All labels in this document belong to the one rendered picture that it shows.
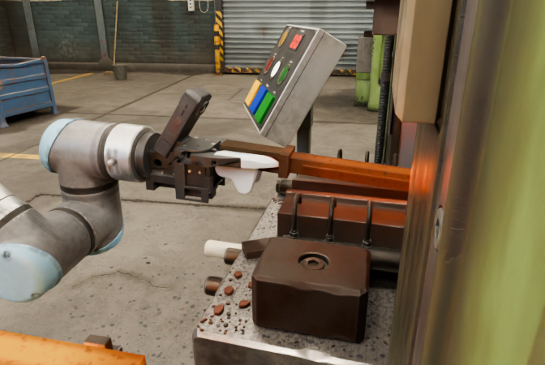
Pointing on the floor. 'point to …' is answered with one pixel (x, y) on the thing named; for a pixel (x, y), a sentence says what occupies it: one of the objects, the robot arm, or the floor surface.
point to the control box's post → (303, 140)
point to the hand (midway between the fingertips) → (272, 156)
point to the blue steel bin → (24, 87)
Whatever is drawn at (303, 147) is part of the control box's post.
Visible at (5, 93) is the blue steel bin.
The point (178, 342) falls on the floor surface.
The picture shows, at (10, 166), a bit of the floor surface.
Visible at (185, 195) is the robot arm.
